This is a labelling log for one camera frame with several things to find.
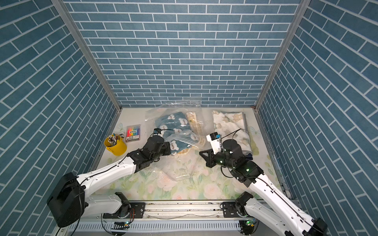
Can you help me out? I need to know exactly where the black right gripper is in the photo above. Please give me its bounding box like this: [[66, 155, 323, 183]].
[[199, 148, 234, 170]]

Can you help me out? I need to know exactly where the teal happy bear blanket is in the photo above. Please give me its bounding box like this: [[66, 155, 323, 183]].
[[154, 112, 190, 156]]

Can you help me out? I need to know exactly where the clear plastic vacuum bag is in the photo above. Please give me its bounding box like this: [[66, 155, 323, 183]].
[[145, 101, 206, 182]]

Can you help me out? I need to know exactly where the white bear print blanket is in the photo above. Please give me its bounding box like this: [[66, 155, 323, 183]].
[[212, 110, 252, 153]]

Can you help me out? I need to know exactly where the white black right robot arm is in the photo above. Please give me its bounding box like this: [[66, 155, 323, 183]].
[[199, 133, 327, 236]]

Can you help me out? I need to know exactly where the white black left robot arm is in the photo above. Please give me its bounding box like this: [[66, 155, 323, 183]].
[[47, 135, 171, 228]]

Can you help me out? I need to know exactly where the orange checked blanket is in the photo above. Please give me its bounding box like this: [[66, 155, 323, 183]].
[[177, 111, 206, 156]]

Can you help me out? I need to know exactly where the highlighter pen pack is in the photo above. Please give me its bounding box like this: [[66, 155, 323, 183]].
[[126, 124, 141, 143]]

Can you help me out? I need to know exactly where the yellow pen cup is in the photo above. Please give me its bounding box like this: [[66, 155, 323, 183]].
[[104, 135, 127, 156]]

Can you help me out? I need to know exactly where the pencils bundle in cup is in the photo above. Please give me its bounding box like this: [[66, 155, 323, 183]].
[[106, 133, 121, 147]]

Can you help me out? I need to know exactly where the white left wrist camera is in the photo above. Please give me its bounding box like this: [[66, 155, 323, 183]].
[[153, 128, 163, 137]]

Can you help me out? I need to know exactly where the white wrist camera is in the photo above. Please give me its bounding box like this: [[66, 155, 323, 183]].
[[153, 128, 163, 137], [206, 132, 221, 154]]

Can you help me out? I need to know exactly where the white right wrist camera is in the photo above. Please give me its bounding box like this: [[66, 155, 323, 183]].
[[206, 132, 221, 154]]

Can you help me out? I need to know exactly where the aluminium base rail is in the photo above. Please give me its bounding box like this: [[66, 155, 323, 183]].
[[51, 199, 314, 236]]

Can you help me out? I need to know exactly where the aluminium corner post right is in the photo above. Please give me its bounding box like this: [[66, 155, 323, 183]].
[[253, 0, 312, 111]]

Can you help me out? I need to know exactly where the aluminium corner post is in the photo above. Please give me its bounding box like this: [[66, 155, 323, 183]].
[[253, 0, 312, 111], [51, 0, 122, 112]]

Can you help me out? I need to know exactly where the aluminium corner post left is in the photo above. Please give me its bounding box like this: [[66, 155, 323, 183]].
[[51, 0, 122, 112]]

